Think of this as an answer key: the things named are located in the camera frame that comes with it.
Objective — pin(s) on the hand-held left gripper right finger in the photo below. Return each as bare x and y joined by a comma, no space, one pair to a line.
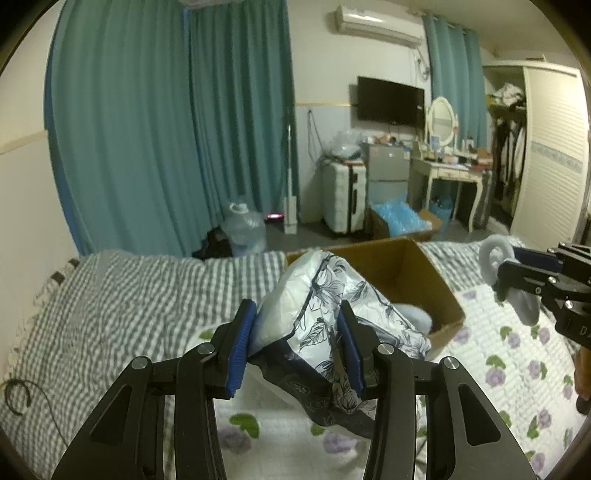
352,357

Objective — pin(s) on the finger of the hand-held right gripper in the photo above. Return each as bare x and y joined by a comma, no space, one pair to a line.
521,277
535,257

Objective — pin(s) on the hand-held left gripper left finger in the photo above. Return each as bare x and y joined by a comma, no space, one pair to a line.
240,353

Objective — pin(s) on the white socks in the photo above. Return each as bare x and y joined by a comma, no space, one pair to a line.
496,251

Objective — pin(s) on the floral tissue pack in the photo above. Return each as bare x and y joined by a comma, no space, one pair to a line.
318,318

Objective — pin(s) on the brown cardboard box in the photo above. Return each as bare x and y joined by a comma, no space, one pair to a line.
438,295

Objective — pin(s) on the person's right hand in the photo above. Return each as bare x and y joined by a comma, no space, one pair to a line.
584,374

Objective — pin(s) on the floral quilted mat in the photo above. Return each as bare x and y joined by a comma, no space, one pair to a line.
508,369

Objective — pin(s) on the hanging clothes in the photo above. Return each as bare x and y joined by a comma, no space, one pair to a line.
508,157

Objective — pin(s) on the blue plastic container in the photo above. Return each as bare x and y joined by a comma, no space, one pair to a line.
441,207

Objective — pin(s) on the white wardrobe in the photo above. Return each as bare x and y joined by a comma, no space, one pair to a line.
549,147

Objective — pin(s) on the black bag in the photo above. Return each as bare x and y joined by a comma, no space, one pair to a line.
212,244

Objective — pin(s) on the white dressing table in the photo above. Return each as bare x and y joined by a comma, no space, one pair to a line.
450,173

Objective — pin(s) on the clear water bottle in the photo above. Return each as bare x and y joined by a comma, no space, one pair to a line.
244,230

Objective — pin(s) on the grey checked blanket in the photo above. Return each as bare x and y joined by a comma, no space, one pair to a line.
115,314

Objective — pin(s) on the small cardboard box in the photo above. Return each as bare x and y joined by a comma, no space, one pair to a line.
378,226

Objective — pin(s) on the pink lit device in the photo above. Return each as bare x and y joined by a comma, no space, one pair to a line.
275,216

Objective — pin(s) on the white mop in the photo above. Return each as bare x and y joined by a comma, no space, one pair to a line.
291,203

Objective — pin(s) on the folded clothes pile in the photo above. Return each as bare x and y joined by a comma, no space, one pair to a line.
508,96

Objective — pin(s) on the white suitcase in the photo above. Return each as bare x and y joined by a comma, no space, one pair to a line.
344,194

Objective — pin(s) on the white oval mirror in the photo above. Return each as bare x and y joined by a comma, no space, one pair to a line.
442,121

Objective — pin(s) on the grey small fridge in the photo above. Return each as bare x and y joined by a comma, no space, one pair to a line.
388,170

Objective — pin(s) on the narrow green curtain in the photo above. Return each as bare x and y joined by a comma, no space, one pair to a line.
455,78

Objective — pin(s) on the clear plastic bag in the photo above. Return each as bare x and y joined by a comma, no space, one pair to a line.
346,145

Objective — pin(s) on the white air conditioner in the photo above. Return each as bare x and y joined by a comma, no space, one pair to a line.
378,23

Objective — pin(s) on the black wall television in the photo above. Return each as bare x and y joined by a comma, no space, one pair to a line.
390,101

